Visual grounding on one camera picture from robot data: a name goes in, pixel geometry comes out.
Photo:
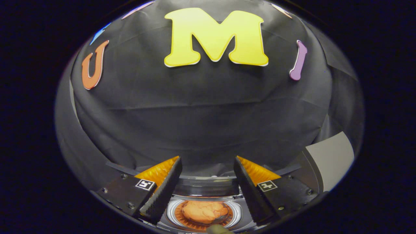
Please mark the grey cabinet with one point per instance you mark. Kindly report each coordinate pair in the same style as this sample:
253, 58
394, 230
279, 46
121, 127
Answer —
331, 159

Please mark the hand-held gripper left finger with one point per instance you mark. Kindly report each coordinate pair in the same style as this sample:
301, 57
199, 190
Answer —
164, 191

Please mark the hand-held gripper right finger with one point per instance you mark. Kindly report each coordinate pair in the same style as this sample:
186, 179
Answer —
250, 191

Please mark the orange polo shirt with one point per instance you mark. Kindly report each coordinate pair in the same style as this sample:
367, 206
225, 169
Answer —
204, 211

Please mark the dark washing machine lid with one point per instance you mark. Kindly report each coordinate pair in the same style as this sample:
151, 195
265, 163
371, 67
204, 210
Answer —
208, 187

